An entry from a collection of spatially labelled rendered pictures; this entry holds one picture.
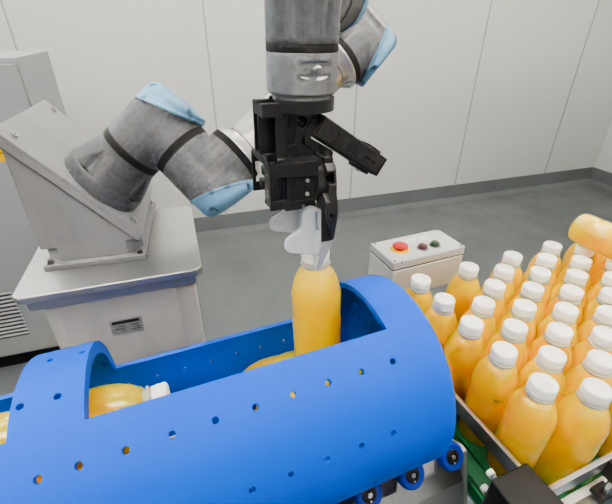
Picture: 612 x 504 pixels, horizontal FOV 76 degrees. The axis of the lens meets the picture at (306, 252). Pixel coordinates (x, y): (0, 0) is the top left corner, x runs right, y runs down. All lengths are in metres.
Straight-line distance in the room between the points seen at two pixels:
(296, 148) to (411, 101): 3.31
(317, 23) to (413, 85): 3.31
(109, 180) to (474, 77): 3.60
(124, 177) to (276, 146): 0.42
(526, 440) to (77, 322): 0.79
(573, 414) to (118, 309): 0.79
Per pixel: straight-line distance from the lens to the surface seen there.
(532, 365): 0.76
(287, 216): 0.52
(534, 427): 0.71
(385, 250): 0.93
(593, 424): 0.73
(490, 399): 0.75
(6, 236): 2.17
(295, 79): 0.42
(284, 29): 0.42
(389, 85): 3.60
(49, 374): 0.51
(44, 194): 0.82
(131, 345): 0.90
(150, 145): 0.78
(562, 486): 0.76
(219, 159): 0.75
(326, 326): 0.55
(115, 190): 0.80
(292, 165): 0.43
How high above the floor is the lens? 1.55
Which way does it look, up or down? 30 degrees down
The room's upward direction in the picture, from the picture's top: straight up
